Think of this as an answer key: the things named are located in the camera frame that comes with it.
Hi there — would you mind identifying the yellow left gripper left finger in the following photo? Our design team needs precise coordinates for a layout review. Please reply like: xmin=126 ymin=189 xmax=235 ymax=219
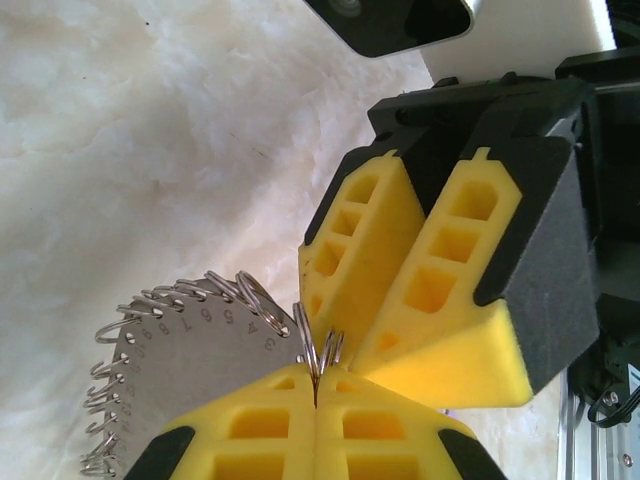
xmin=122 ymin=363 xmax=317 ymax=480

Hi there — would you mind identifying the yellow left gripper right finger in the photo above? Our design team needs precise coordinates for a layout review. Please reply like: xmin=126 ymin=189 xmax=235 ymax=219
xmin=314 ymin=367 xmax=507 ymax=480

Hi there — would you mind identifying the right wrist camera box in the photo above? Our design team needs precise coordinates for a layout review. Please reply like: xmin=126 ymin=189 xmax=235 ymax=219
xmin=304 ymin=0 xmax=617 ymax=81

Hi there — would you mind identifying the thin black right gripper cable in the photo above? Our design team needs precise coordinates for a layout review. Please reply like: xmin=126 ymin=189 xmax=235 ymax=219
xmin=587 ymin=392 xmax=637 ymax=428

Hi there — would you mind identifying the aluminium table edge rail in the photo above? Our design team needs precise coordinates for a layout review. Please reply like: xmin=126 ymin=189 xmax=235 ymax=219
xmin=557 ymin=369 xmax=640 ymax=480

